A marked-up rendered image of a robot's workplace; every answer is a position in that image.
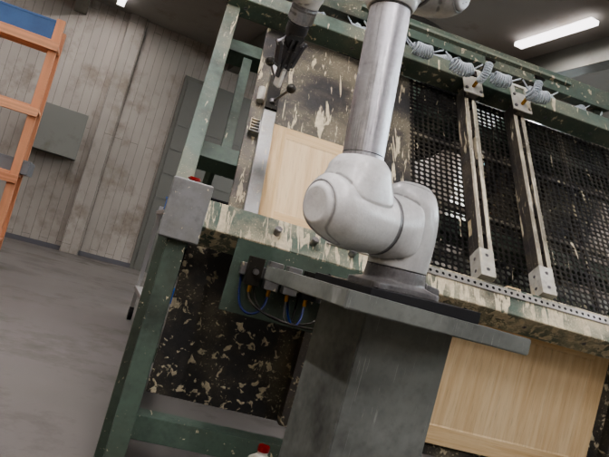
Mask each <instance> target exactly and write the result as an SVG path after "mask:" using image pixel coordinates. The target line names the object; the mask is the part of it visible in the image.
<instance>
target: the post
mask: <svg viewBox="0 0 609 457"><path fill-rule="evenodd" d="M186 246H187V243H186V242H183V241H179V240H176V239H173V238H167V240H166V243H165V247H164V249H163V253H162V256H161V259H160V263H159V268H158V271H157V274H156V277H155V280H154V284H153V287H152V290H151V293H150V299H149V302H148V305H147V308H146V311H145V315H144V317H143V321H142V324H141V328H140V332H139V336H138V339H137V343H136V345H135V349H134V352H133V355H132V359H131V361H130V367H129V370H128V373H127V376H126V380H125V383H124V386H123V389H122V392H121V398H120V401H119V404H118V407H117V411H116V414H115V417H114V420H113V424H112V427H111V432H110V435H109V439H108V441H107V445H106V448H105V451H104V455H103V457H125V455H126V451H127V449H128V446H129V442H130V439H131V434H132V430H133V427H134V424H135V421H136V418H137V414H138V411H139V408H140V402H141V399H142V396H143V393H144V390H145V386H146V383H147V380H148V377H149V373H150V368H151V365H152V362H153V358H154V355H155V352H156V349H157V345H158V342H159V339H160V333H161V330H162V327H163V324H164V321H165V317H166V314H167V311H168V308H169V302H170V300H171V296H172V293H173V289H174V286H175V283H176V280H177V276H178V273H179V268H180V265H181V261H182V259H183V255H184V252H185V248H186Z"/></svg>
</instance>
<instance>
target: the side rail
mask: <svg viewBox="0 0 609 457"><path fill-rule="evenodd" d="M239 12H240V7H237V6H234V5H230V4H227V8H226V11H225V14H224V17H223V20H222V23H221V26H220V29H219V32H218V36H217V40H216V44H215V47H214V50H213V54H212V56H211V59H210V62H209V66H208V70H207V74H206V77H205V80H204V83H203V86H202V89H201V92H200V96H199V98H198V104H197V107H196V110H195V113H194V116H193V119H192V123H191V125H190V128H189V131H188V137H187V139H186V143H185V146H184V149H183V152H182V155H181V158H180V161H179V166H178V169H177V173H176V176H179V177H182V178H185V179H188V180H189V177H190V176H192V177H194V175H195V172H196V168H197V165H198V159H199V156H200V153H201V149H202V146H203V142H204V140H205V136H206V132H207V129H208V124H209V120H210V116H211V113H212V110H213V107H214V103H215V100H216V97H217V93H218V87H219V84H220V81H221V77H222V73H223V71H224V67H225V64H226V60H227V55H228V51H229V48H230V45H231V41H232V38H233V34H234V32H235V28H236V24H237V19H238V16H239Z"/></svg>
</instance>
